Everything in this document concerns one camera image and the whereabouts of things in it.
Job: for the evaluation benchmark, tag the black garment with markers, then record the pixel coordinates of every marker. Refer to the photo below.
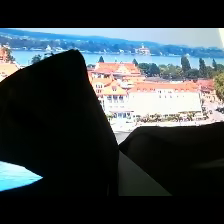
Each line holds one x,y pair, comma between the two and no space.
63,126

